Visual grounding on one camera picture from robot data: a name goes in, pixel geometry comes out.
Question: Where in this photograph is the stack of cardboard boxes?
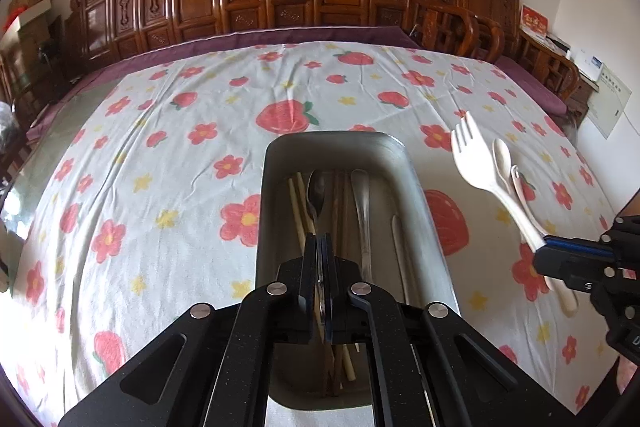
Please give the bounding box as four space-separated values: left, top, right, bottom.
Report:
17 14 63 72

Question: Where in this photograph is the strawberry flower print bedsheet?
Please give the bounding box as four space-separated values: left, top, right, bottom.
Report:
0 41 621 427

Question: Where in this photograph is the curved-arm wooden armchair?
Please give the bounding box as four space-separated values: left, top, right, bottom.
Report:
405 0 506 62

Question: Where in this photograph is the lattice-side wooden armchair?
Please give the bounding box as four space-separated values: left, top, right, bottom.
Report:
515 29 596 118

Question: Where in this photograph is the grey-green mat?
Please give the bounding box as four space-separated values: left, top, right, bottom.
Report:
2 77 121 228

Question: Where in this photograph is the red paper packet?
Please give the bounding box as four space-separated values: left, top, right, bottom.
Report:
521 4 549 38

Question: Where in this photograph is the white plastic fork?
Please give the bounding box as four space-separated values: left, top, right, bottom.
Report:
451 111 551 253

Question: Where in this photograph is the white box with red print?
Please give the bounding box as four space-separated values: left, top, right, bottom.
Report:
0 0 53 32

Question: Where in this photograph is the metal tray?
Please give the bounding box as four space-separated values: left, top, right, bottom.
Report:
255 132 461 410

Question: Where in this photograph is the metal spoon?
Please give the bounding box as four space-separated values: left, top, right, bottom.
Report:
306 169 331 343
350 169 374 284

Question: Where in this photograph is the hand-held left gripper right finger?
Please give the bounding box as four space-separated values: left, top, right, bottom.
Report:
320 233 583 427

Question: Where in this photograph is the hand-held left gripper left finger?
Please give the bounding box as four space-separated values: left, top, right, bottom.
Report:
59 233 321 427

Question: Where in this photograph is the small white plastic spoon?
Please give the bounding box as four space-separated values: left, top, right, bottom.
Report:
509 164 548 240

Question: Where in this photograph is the pile of papers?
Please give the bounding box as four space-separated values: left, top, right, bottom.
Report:
545 34 603 80

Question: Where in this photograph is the large white plastic spoon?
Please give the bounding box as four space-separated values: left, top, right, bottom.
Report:
492 138 579 319

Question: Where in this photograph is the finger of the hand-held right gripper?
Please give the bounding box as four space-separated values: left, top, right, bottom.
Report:
531 234 618 293
602 216 640 250

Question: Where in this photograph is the white wall panel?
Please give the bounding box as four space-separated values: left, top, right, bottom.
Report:
585 63 635 138

